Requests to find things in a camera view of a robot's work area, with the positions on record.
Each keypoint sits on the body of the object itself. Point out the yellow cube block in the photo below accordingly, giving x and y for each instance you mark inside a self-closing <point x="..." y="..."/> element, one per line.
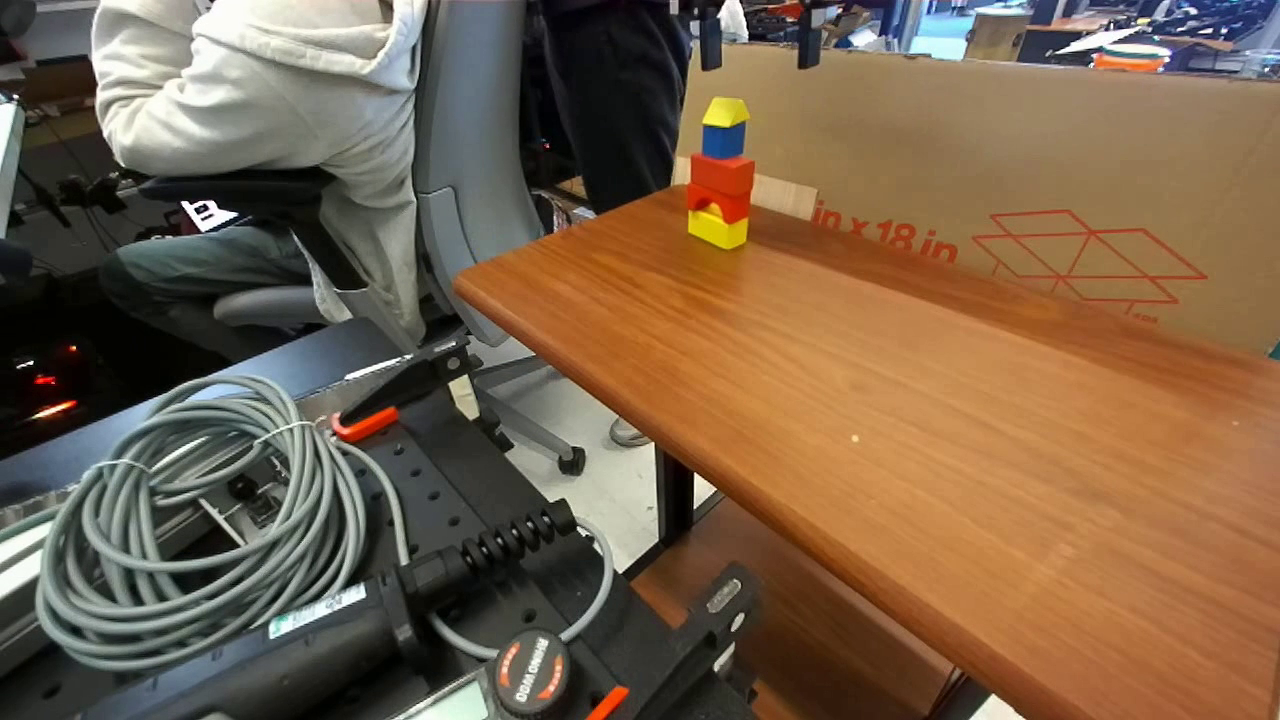
<point x="726" y="115"/>

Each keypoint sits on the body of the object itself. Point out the yellow stack base block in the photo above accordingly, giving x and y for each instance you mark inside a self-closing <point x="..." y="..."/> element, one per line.
<point x="717" y="228"/>

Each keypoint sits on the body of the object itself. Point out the red arch block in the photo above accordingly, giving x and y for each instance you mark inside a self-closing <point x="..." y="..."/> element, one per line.
<point x="707" y="202"/>

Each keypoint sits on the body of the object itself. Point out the red rectangular block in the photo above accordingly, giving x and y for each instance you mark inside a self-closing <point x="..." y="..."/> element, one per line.
<point x="720" y="172"/>

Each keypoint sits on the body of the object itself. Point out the black table leg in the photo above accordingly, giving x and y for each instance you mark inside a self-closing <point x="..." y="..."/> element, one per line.
<point x="673" y="496"/>

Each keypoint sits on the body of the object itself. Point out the grey office chair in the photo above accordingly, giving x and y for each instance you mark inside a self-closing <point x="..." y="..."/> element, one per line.
<point x="465" y="163"/>

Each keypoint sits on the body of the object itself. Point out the person in black clothes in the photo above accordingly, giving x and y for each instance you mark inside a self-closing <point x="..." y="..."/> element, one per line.
<point x="612" y="92"/>

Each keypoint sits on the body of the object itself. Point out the red emergency stop button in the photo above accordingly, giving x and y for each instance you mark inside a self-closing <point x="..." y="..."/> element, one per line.
<point x="531" y="673"/>

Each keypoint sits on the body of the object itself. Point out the white control box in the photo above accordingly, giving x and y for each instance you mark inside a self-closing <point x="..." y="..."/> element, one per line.
<point x="445" y="702"/>

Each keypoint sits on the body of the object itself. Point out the large cardboard box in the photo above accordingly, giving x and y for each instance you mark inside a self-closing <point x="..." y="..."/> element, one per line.
<point x="1012" y="163"/>

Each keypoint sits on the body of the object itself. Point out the person in white hoodie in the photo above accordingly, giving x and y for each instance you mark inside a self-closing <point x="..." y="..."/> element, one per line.
<point x="254" y="120"/>

